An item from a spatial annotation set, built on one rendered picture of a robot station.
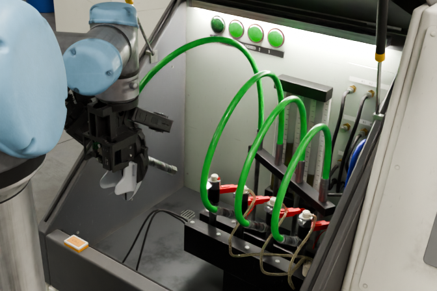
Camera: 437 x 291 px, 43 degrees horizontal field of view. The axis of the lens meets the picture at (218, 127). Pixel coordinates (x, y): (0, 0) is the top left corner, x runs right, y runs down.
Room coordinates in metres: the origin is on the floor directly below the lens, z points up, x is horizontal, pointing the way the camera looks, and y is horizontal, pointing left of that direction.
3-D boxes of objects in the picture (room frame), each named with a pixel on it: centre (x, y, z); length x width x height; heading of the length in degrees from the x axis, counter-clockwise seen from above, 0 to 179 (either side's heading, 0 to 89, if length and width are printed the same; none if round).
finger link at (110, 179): (0.86, 0.19, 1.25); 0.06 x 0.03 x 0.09; 146
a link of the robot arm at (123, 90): (0.86, 0.17, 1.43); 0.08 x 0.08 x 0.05
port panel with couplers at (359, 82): (1.20, -0.34, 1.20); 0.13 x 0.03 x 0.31; 56
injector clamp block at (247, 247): (1.05, -0.10, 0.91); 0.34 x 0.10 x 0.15; 56
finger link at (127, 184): (0.85, 0.16, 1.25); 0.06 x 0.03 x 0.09; 146
